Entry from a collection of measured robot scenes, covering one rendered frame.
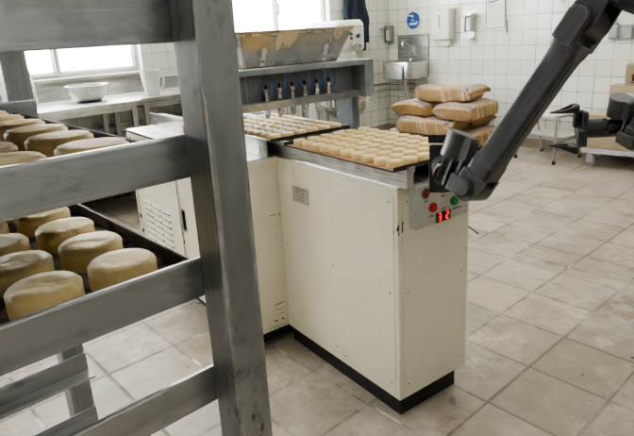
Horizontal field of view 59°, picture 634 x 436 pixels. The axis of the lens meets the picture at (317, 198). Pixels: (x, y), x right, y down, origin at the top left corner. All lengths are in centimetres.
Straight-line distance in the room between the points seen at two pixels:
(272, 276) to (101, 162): 202
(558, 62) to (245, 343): 88
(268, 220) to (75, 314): 192
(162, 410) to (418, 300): 152
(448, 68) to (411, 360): 515
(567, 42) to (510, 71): 527
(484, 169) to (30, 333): 97
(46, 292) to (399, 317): 154
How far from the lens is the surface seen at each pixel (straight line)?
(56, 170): 36
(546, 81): 116
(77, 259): 49
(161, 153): 38
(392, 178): 173
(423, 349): 202
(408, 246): 180
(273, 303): 242
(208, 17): 36
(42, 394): 88
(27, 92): 79
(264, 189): 224
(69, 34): 36
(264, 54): 225
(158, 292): 41
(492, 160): 119
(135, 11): 38
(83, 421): 94
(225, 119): 37
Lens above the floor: 131
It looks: 17 degrees down
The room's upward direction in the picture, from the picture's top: 3 degrees counter-clockwise
